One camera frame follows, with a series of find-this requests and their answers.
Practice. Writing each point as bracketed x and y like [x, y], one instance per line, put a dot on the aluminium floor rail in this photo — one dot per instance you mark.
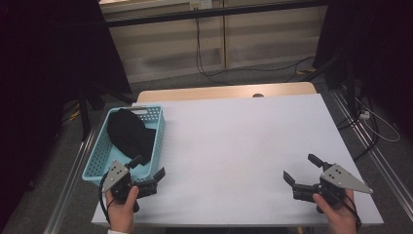
[386, 172]
[68, 185]

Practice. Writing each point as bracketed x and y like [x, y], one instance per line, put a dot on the dark table grommet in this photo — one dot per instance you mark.
[258, 95]

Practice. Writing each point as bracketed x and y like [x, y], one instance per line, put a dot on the white wall socket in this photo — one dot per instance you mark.
[201, 4]

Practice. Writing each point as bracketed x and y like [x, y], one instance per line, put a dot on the light blue plastic basket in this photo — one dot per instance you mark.
[97, 162]

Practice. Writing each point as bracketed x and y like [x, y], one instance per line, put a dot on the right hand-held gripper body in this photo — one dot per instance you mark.
[341, 178]

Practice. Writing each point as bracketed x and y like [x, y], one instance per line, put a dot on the person's right hand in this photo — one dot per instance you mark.
[341, 217]

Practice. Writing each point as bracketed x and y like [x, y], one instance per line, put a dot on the beige wooden cabinet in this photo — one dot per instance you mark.
[162, 48]

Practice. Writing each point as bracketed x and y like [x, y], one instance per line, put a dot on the black curtain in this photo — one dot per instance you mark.
[373, 32]
[48, 48]

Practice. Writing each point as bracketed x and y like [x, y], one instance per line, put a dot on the white plug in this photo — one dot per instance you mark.
[364, 115]

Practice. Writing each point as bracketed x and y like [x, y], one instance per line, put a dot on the black pants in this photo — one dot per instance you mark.
[130, 133]

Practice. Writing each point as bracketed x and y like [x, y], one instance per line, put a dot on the wooden table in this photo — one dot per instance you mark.
[195, 92]

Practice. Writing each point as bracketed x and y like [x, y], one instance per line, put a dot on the black metal stand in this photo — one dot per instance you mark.
[350, 81]

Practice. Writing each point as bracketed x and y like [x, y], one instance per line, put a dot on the black tripod stand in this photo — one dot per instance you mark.
[85, 110]

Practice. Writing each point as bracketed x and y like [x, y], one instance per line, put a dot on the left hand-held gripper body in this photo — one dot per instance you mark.
[116, 174]

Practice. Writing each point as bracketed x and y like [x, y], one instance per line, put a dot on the person's left hand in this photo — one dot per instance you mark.
[120, 214]

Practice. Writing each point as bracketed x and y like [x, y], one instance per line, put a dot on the black horizontal bar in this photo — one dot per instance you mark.
[211, 13]

